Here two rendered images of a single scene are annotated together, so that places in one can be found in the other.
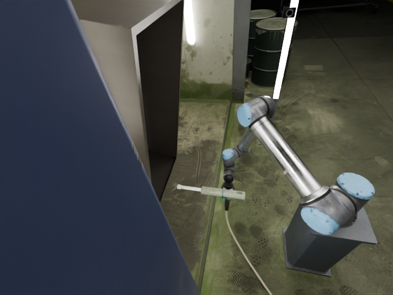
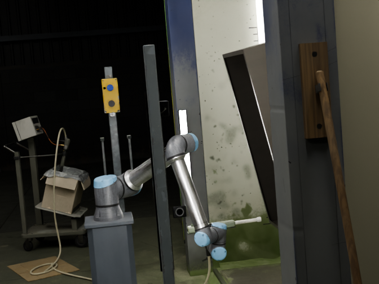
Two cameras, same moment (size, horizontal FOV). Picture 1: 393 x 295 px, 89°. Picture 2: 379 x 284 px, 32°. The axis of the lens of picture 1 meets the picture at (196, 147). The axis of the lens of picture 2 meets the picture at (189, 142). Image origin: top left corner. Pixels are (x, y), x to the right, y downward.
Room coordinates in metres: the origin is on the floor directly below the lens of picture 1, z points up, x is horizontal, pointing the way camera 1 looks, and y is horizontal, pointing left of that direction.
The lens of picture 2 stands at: (4.46, -1.99, 1.45)
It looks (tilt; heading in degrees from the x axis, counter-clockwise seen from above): 5 degrees down; 155
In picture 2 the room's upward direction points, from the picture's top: 5 degrees counter-clockwise
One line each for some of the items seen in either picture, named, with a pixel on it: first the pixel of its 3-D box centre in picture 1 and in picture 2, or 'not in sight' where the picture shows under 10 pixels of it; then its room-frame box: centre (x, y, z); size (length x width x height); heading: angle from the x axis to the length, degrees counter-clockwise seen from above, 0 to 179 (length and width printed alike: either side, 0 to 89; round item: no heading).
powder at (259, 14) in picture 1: (258, 14); not in sight; (3.86, -1.34, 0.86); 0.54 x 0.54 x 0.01
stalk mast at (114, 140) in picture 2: not in sight; (117, 172); (-0.32, -0.36, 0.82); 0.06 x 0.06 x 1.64; 72
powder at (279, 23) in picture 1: (276, 24); not in sight; (3.21, -1.40, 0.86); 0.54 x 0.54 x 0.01
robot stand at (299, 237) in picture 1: (317, 233); (113, 266); (0.49, -0.73, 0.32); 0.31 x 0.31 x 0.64; 72
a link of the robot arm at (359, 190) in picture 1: (348, 193); (106, 189); (0.48, -0.72, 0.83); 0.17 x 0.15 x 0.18; 117
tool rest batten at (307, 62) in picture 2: not in sight; (315, 90); (2.82, -0.78, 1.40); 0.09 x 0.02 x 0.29; 72
